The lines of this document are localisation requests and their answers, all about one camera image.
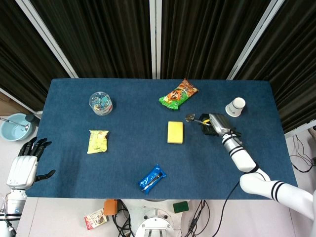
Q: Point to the yellow sponge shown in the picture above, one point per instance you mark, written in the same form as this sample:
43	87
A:
175	131

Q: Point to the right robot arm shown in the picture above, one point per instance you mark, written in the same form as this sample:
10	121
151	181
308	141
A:
256	172

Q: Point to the black pleated curtain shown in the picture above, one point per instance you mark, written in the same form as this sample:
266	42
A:
98	37

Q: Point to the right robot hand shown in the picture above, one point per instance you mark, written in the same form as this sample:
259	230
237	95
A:
217	123

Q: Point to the green scouring pad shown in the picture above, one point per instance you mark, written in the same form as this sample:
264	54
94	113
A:
181	207

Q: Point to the white red snack packet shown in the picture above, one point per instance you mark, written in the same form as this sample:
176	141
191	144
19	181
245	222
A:
95	219

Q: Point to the green orange snack bag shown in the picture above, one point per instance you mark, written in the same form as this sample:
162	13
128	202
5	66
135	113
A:
178	94

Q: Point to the blue table cloth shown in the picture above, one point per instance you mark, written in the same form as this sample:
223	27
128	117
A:
123	160

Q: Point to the clear round plastic container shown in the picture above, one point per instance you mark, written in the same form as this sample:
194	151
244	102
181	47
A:
100	103

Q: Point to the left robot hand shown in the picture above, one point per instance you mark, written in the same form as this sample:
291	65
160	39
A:
27	163

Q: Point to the yellow snack packet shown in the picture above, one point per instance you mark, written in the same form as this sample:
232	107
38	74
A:
97	141

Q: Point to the light blue plastic basin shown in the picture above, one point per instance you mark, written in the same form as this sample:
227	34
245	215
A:
15	127

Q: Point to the white frame post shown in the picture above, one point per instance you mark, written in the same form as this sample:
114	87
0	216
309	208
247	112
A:
254	39
155	39
47	39

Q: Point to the metal ladle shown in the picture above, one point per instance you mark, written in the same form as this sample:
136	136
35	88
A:
17	123

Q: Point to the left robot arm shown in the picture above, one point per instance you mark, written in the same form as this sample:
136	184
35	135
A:
11	209

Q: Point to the orange box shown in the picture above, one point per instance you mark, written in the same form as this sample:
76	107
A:
110	207

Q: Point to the white paper cup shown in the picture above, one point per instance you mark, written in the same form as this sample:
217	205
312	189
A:
235	106

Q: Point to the blue snack packet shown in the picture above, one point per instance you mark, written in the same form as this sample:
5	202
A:
151	179

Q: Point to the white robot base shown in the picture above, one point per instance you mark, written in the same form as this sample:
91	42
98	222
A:
155	219

